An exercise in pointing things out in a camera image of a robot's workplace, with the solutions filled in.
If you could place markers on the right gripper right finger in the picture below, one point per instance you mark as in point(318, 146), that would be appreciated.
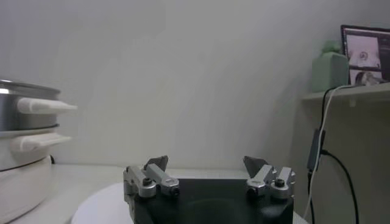
point(262, 179)

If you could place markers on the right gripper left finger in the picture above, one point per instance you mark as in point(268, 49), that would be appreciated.
point(164, 181)

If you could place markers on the black power adapter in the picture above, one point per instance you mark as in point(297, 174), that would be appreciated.
point(314, 150)

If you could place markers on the white round plate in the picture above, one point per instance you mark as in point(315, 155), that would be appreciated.
point(100, 207)

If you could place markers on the pale green container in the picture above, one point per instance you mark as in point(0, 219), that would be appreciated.
point(329, 71)

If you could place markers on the white desk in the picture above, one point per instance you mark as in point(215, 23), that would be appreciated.
point(365, 92)

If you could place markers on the white electric cooker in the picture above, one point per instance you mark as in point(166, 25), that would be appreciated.
point(18, 188)

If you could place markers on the black computer monitor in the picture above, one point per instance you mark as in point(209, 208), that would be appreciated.
point(365, 54)

